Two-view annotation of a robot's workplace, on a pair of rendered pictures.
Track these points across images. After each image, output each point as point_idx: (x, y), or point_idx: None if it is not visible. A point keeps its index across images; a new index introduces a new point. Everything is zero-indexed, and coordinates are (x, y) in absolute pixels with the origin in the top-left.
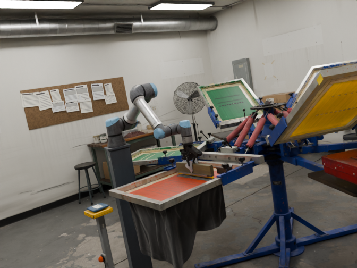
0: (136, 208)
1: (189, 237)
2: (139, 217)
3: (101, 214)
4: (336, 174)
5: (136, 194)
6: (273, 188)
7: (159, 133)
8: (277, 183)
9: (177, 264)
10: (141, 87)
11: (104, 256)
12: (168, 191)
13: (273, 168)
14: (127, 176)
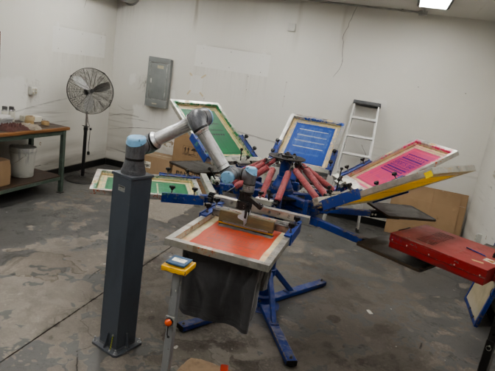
0: (197, 262)
1: (257, 298)
2: (197, 272)
3: (189, 270)
4: (404, 250)
5: None
6: None
7: (230, 178)
8: None
9: (248, 326)
10: (205, 114)
11: (174, 319)
12: (238, 246)
13: None
14: (140, 215)
